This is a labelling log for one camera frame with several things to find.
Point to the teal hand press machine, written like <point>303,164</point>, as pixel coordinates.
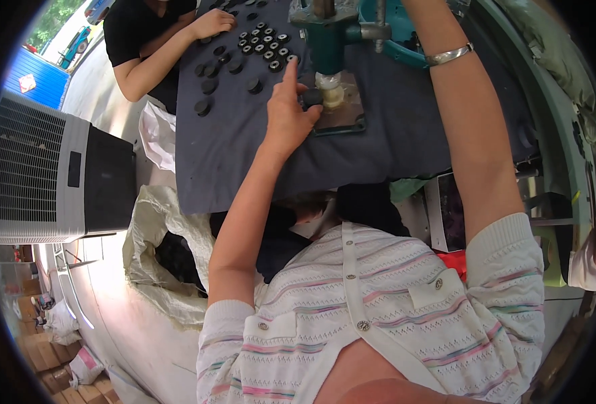
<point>328,45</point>

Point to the blue corrugated metal sheet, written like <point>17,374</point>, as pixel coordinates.
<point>37,81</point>

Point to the person's body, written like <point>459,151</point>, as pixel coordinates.
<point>378,313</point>

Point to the black round rubber part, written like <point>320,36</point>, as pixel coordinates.
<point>313,97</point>

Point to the metal frame stand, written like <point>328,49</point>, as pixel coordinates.
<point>70,283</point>

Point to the green metal machine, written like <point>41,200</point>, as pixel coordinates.
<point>560,151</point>

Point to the teal plastic basin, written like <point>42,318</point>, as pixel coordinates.
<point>404,48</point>

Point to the group of black discs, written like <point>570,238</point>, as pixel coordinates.
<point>257,48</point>

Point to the person's left hand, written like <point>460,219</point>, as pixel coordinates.
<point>283,118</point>

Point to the heap of cartons and bags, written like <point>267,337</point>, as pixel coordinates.
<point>60,353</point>

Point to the white plastic bag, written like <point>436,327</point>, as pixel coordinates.
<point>157,134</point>

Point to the blue vehicle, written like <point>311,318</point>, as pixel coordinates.
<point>73,45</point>

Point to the dark blue table cloth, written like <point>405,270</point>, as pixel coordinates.
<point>217,151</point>

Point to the white box with dark print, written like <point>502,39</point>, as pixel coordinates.
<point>444,212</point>

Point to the white and black air cooler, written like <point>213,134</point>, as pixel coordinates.
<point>50,171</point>

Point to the person's right hand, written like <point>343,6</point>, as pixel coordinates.
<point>429,15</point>

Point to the white woven sack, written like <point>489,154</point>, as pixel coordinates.
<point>146,227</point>

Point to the red cloth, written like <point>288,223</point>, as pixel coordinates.
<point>453,262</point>

